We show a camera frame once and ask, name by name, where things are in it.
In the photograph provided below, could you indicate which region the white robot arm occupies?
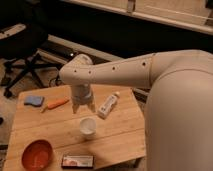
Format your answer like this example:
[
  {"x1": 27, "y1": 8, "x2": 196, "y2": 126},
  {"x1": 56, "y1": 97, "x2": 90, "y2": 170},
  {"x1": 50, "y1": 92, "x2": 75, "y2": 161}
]
[{"x1": 60, "y1": 49, "x2": 213, "y2": 171}]

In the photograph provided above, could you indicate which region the wooden table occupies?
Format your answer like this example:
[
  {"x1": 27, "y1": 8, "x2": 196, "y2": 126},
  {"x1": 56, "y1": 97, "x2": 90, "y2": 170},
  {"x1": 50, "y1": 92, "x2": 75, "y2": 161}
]
[{"x1": 3, "y1": 86, "x2": 146, "y2": 171}]

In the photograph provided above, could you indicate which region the blue sponge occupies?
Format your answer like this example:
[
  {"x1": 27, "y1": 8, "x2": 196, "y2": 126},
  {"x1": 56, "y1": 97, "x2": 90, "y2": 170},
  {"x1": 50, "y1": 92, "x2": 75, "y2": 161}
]
[{"x1": 24, "y1": 95, "x2": 44, "y2": 107}]

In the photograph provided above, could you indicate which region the black office chair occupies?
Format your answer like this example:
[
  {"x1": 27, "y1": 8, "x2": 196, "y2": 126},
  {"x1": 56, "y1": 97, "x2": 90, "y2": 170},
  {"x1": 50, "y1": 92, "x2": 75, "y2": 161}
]
[{"x1": 0, "y1": 23, "x2": 62, "y2": 98}]

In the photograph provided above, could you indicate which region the white plastic bottle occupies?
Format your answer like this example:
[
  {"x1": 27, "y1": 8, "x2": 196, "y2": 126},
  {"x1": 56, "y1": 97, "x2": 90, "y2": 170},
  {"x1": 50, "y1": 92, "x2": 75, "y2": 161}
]
[{"x1": 98, "y1": 92, "x2": 120, "y2": 119}]

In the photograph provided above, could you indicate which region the red bowl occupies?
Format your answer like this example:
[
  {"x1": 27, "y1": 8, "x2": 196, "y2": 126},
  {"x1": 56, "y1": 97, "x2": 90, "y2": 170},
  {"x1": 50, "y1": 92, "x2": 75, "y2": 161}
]
[{"x1": 21, "y1": 139, "x2": 53, "y2": 171}]

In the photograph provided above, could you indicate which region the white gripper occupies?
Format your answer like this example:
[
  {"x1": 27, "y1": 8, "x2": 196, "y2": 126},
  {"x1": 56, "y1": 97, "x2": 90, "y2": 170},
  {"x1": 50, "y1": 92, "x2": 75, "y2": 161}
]
[{"x1": 71, "y1": 84, "x2": 96, "y2": 114}]

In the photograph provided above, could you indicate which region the orange pepper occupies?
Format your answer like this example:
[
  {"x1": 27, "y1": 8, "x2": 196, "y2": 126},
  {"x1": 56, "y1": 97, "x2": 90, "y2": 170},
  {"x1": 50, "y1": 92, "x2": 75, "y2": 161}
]
[{"x1": 41, "y1": 98, "x2": 69, "y2": 113}]

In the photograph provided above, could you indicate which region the black rectangular box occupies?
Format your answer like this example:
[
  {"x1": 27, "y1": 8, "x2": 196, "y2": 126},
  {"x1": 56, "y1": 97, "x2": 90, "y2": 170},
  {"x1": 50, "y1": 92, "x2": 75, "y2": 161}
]
[{"x1": 61, "y1": 155, "x2": 94, "y2": 169}]

